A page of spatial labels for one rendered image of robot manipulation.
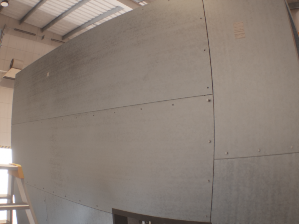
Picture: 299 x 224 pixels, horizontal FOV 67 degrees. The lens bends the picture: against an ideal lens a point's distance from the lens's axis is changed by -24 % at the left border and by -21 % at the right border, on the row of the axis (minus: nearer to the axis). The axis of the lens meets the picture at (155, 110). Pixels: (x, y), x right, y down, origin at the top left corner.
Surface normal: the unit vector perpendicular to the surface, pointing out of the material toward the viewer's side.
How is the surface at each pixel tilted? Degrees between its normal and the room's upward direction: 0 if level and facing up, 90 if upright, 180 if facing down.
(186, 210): 90
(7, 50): 90
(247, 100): 90
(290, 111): 90
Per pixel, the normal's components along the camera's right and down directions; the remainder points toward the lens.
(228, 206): -0.61, -0.12
